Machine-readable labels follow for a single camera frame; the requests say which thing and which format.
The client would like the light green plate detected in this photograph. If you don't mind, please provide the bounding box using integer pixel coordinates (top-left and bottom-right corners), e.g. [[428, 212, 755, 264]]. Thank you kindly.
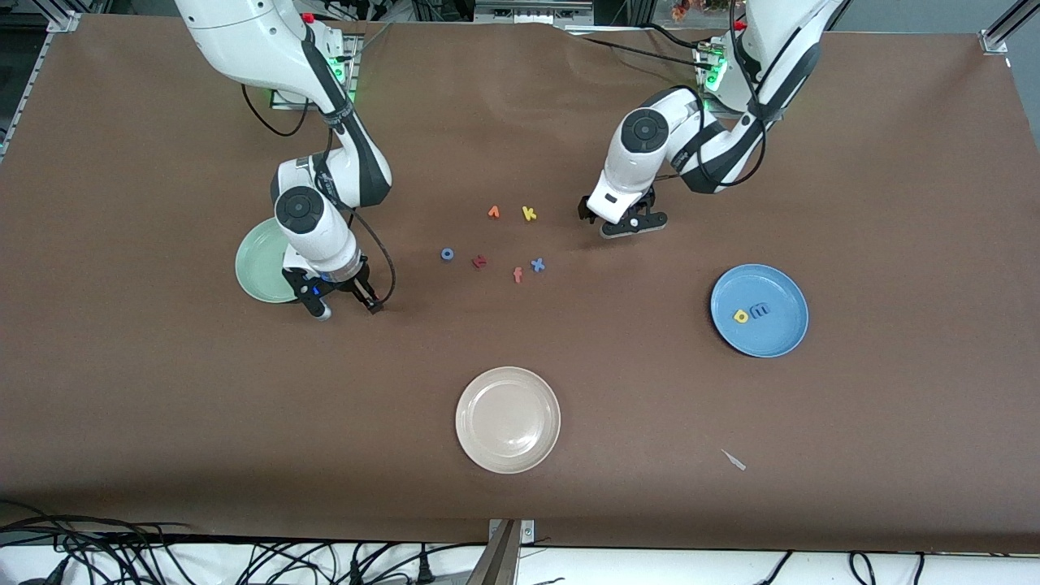
[[235, 218, 300, 306]]

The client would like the brown table cover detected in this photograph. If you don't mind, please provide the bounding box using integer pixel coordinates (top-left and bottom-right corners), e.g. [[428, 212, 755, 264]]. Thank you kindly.
[[0, 15, 1040, 555]]

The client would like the beige plate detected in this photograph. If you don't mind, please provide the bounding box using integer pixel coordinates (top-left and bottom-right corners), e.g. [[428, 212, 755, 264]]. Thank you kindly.
[[455, 366, 562, 475]]

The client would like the blue plate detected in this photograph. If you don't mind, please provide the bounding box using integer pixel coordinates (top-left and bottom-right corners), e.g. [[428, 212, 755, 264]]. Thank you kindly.
[[710, 264, 810, 359]]

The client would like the grey metal box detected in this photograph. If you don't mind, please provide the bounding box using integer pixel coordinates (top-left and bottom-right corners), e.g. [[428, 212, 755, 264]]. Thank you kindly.
[[475, 0, 594, 25]]

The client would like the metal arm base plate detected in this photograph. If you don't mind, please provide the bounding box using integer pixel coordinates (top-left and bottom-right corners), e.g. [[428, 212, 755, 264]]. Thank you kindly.
[[697, 41, 785, 121], [270, 32, 362, 111]]

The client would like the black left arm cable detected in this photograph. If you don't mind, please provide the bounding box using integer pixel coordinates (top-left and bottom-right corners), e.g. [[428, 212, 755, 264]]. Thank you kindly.
[[650, 0, 813, 192]]

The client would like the thin black cable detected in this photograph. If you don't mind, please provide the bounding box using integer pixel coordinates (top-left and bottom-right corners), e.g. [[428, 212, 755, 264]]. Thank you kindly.
[[569, 28, 709, 71]]

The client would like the black floor cable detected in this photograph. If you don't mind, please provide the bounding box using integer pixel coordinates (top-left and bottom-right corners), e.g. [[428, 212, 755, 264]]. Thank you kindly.
[[0, 500, 200, 585], [756, 551, 795, 585], [236, 540, 346, 585], [349, 543, 488, 585]]

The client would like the aluminium frame profile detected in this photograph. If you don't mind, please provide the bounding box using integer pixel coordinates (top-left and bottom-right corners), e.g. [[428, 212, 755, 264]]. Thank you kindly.
[[0, 0, 92, 159], [979, 0, 1040, 58]]

